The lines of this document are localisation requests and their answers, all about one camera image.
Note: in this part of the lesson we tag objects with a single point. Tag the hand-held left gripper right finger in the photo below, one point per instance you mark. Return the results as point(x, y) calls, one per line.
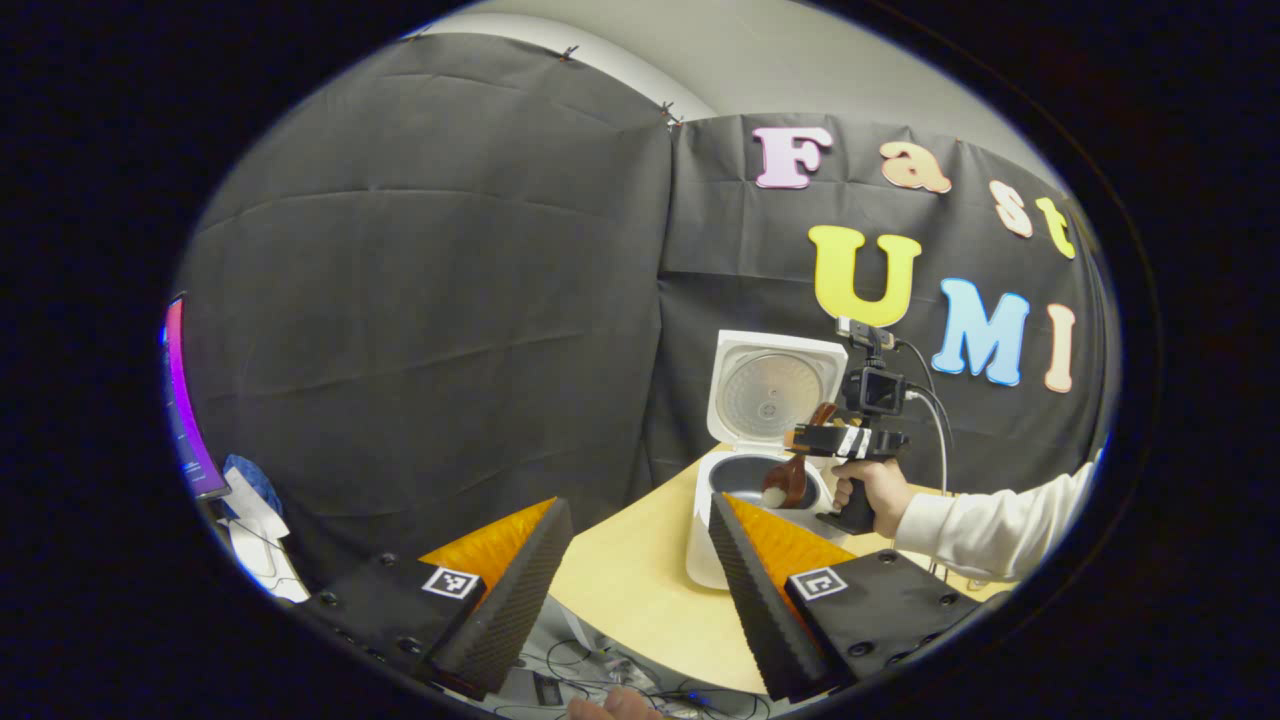
point(760, 610)

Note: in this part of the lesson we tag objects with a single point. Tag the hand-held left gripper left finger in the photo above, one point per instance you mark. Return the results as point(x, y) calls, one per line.
point(510, 610)

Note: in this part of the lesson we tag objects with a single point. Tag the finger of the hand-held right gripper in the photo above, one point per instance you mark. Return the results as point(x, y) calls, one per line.
point(820, 440)

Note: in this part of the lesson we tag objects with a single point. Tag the brown wooden spoon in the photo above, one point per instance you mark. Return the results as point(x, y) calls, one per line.
point(793, 480)

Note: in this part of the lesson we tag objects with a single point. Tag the white rice cooker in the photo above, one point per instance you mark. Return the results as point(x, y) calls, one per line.
point(770, 395)

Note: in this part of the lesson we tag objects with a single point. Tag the white paper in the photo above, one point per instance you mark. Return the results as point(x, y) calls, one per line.
point(255, 525)

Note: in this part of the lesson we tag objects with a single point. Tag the blue cloth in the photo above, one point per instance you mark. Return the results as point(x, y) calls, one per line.
point(255, 478)

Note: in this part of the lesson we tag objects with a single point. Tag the black backdrop cloth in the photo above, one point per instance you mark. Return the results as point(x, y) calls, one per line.
point(430, 300)

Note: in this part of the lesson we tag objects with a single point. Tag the computer monitor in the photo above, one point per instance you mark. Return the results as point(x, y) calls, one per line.
point(190, 420)

